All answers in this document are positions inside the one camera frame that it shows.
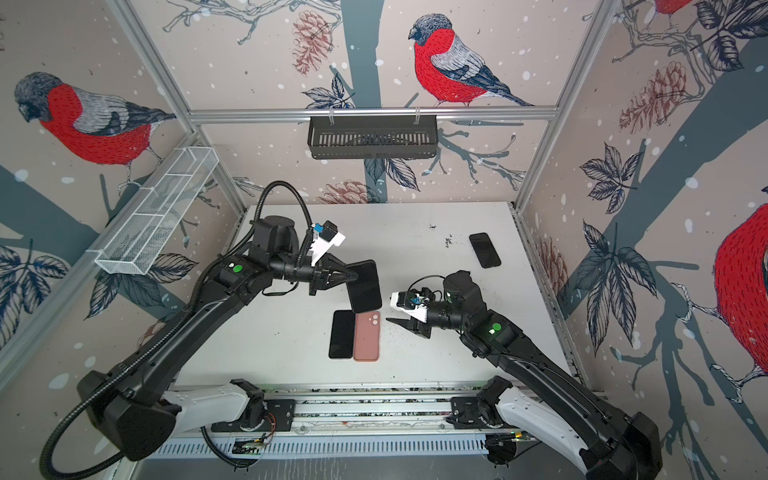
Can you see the pink phone case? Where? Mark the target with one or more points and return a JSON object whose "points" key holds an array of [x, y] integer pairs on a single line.
{"points": [[366, 346]]}

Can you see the black hanging wire basket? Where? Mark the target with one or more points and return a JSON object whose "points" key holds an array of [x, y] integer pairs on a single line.
{"points": [[373, 137]]}

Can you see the black phone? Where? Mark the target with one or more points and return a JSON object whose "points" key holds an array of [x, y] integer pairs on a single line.
{"points": [[365, 287], [484, 250], [342, 335]]}

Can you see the white mesh wall tray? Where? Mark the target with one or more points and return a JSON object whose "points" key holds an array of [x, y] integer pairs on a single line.
{"points": [[143, 235]]}

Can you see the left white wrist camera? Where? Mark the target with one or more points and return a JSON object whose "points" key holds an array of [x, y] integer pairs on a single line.
{"points": [[325, 236]]}

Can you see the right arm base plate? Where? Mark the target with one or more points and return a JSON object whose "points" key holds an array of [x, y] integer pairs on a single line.
{"points": [[466, 414]]}

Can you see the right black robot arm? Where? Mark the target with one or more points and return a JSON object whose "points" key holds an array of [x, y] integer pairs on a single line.
{"points": [[536, 395]]}

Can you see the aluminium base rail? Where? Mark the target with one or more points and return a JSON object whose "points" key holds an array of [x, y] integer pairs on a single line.
{"points": [[326, 410]]}

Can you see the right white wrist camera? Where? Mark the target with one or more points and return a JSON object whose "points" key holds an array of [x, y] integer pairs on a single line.
{"points": [[408, 301]]}

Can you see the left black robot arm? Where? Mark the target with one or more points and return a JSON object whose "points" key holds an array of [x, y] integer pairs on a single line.
{"points": [[131, 405]]}

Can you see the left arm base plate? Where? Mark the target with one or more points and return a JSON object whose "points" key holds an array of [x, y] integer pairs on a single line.
{"points": [[275, 415]]}

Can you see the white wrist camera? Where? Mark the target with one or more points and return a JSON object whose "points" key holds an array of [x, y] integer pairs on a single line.
{"points": [[408, 301], [325, 236]]}

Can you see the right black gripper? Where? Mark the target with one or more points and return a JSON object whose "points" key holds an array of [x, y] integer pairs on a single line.
{"points": [[420, 328]]}

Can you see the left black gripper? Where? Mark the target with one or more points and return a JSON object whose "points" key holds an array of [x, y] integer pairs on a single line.
{"points": [[327, 267]]}

